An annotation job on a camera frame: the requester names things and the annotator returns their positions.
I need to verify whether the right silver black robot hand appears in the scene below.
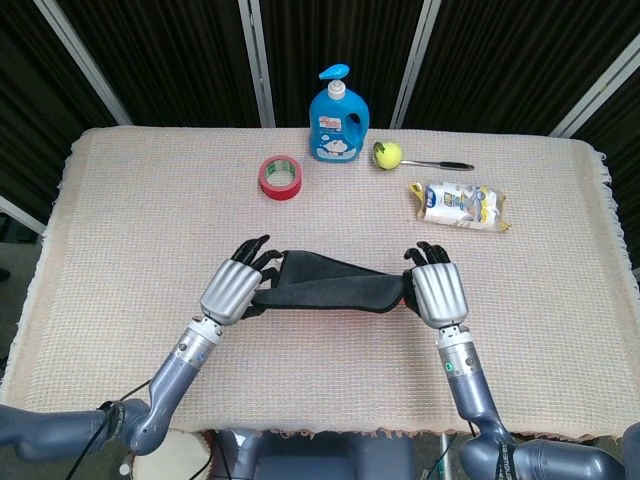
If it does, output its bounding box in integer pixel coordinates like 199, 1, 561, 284
399, 241, 470, 331

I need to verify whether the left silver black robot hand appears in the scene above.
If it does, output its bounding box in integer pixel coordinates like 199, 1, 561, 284
198, 234, 286, 326

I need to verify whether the dark grey cloth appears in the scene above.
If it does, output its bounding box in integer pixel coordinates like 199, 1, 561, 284
252, 248, 406, 314

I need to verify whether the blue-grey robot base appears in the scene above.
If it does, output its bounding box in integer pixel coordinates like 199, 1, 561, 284
214, 429, 416, 480

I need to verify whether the plastic pack of white rolls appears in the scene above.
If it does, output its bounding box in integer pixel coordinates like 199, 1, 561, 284
410, 180, 512, 234

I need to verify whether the beige woven tablecloth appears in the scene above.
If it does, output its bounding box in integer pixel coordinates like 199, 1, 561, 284
0, 126, 639, 441

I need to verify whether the red tape roll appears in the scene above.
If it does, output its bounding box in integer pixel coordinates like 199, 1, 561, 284
258, 154, 303, 203

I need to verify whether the yellow tennis ball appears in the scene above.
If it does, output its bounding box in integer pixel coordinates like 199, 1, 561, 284
372, 141, 404, 172

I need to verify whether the metal table leg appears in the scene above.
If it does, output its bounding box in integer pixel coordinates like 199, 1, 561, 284
439, 433, 455, 480

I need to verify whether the white round stool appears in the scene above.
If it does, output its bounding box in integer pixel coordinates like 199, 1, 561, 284
130, 429, 214, 480

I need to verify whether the blue detergent pump bottle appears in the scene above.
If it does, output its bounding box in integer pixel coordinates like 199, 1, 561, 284
308, 63, 370, 164

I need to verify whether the metal spoon with black handle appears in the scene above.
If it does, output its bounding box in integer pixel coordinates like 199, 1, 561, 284
372, 142, 475, 173

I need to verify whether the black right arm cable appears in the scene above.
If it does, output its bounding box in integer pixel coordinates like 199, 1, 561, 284
467, 418, 506, 480

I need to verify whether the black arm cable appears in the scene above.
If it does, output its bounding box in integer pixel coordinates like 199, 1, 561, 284
467, 418, 506, 480
64, 379, 154, 480

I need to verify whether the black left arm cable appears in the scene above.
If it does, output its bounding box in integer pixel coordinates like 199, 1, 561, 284
64, 379, 154, 480

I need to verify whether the grey metal frame post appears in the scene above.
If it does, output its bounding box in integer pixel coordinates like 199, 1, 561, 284
388, 0, 442, 130
0, 194, 47, 236
32, 0, 134, 126
548, 32, 640, 139
237, 0, 277, 129

